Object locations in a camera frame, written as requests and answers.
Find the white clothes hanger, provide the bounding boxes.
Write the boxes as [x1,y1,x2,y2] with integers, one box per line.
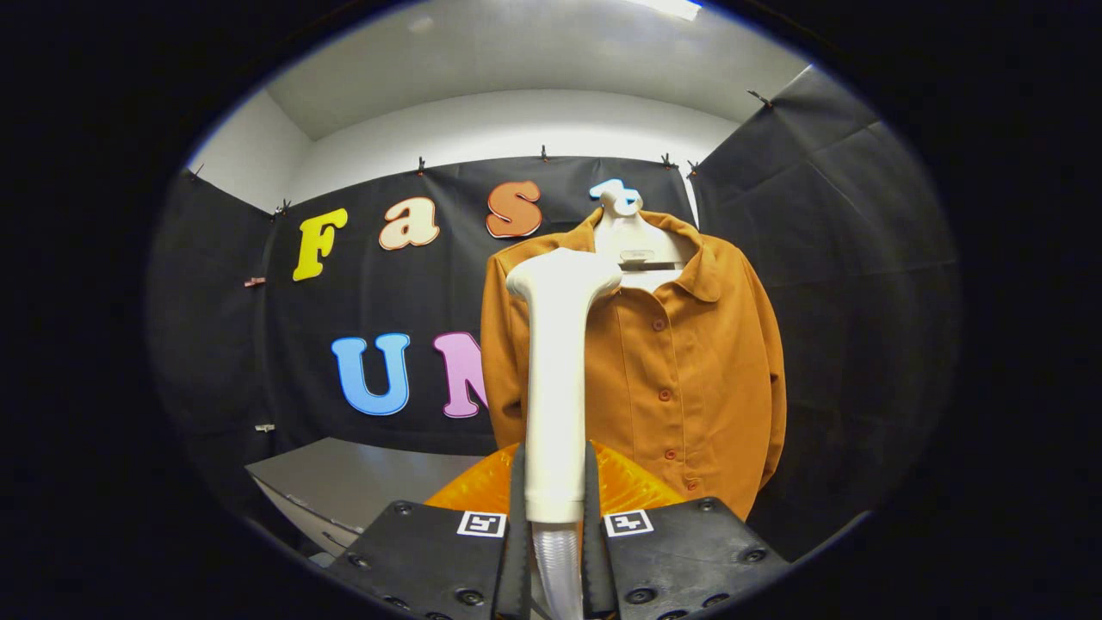
[594,188,690,294]

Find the black backdrop cloth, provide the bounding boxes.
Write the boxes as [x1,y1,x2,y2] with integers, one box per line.
[146,65,961,561]

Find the orange button-up shirt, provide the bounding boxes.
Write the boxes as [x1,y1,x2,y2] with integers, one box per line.
[480,207,788,522]

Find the translucent garment steamer hose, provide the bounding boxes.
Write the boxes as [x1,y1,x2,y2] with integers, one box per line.
[531,521,585,620]

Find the white garment steamer head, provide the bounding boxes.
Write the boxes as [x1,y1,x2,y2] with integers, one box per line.
[505,247,622,524]

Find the long ceiling light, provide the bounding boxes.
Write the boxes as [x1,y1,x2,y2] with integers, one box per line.
[633,0,703,22]

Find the row of black clips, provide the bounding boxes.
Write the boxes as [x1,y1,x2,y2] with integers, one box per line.
[191,89,774,216]

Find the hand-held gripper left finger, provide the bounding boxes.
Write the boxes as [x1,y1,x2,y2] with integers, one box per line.
[325,442,533,620]

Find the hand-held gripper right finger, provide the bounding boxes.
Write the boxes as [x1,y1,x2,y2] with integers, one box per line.
[582,441,791,620]

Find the grey cabinet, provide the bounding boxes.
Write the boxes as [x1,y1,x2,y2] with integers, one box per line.
[245,437,487,561]

